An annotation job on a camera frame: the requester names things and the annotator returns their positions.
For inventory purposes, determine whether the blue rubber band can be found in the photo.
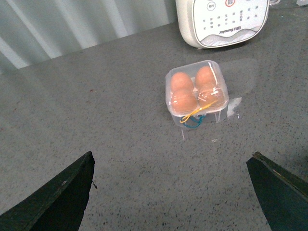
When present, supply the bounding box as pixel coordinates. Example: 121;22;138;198
183;115;205;128

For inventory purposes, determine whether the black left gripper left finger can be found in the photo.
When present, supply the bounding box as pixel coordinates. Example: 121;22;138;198
0;151;94;231

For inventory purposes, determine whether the yellow rubber band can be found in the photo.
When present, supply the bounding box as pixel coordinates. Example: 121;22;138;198
179;100;217;124

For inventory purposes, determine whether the clear plastic egg box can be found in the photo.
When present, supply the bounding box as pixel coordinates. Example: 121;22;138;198
165;60;229;128

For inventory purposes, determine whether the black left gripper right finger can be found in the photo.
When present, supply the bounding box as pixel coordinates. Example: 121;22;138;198
246;152;308;231

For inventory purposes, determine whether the brown egg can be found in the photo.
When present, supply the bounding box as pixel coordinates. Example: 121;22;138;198
198;88;225;107
171;72;194;92
195;66;217;90
171;89;197;114

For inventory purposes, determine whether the white Joyoung soymilk machine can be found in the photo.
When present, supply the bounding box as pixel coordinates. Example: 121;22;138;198
176;0;270;49

